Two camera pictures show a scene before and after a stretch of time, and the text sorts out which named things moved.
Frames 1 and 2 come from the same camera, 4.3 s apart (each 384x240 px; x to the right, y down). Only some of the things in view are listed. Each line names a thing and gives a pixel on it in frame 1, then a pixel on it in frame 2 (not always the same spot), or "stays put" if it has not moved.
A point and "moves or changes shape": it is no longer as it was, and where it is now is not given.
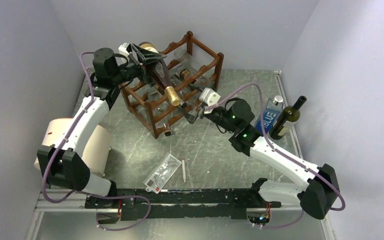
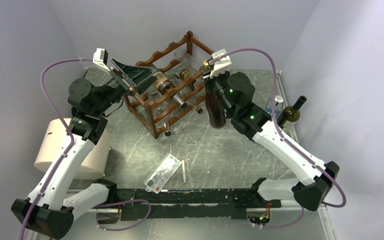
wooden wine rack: (189, 74) stays put
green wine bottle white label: (285, 121) stays put
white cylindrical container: (95, 154) stays put
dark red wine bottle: (163, 77) moves or changes shape
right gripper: (191, 119) -> (211, 80)
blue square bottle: (272, 109) stays put
